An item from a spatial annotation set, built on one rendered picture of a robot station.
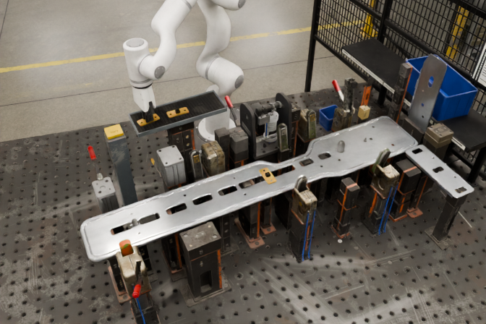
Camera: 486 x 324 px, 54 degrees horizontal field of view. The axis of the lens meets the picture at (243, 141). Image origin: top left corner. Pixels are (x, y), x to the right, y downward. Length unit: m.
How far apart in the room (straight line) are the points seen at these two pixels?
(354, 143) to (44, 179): 1.45
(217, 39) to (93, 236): 0.91
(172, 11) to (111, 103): 2.36
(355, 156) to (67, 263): 1.23
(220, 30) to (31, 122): 2.34
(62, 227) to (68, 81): 2.35
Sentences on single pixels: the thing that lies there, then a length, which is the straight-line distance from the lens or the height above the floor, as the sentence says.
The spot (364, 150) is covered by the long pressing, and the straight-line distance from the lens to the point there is 2.01.
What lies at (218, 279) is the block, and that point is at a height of 0.78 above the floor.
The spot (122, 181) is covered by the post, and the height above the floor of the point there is 0.92.
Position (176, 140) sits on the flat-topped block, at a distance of 1.94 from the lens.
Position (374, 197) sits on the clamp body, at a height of 0.88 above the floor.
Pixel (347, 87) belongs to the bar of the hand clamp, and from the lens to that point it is 2.02.
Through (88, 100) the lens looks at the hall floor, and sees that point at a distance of 4.10.
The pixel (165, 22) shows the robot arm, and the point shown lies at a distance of 1.71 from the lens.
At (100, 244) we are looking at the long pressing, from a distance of 1.71.
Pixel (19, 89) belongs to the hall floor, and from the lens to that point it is 4.44.
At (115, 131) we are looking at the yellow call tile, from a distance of 1.86.
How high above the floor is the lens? 2.32
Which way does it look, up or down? 42 degrees down
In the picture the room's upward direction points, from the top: straight up
